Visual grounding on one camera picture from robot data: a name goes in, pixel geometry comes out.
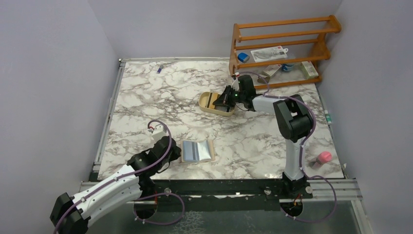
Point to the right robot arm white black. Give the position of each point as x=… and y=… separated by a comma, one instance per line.
x=295, y=120

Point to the pink round object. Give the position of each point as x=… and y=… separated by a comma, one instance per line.
x=320, y=160

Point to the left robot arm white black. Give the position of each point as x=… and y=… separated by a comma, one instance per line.
x=75, y=214

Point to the green white tube at edge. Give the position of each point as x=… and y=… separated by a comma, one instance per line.
x=328, y=117

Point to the blue small box on shelf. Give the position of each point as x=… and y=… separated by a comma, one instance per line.
x=243, y=57

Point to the wooden orange shelf rack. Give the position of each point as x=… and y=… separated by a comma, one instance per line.
x=319, y=50

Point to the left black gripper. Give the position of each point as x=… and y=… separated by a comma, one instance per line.
x=172, y=149

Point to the small blue marker pen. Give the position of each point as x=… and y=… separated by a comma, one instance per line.
x=160, y=69

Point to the yellow card in tray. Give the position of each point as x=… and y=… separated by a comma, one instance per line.
x=210, y=101

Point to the cream oval tray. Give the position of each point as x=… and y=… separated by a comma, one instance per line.
x=205, y=103

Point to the white packaged item on shelf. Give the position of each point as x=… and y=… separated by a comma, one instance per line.
x=269, y=54

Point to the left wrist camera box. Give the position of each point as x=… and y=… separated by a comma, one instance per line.
x=158, y=132

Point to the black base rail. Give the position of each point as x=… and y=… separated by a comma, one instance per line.
x=213, y=195

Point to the blue round container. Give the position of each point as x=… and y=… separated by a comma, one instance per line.
x=288, y=67

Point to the green white small box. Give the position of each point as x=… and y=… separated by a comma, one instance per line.
x=308, y=70

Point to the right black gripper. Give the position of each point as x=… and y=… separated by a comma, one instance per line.
x=228, y=98

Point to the striped card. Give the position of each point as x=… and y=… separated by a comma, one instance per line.
x=223, y=109

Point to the grey tape dispenser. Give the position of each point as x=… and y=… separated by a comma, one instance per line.
x=262, y=80

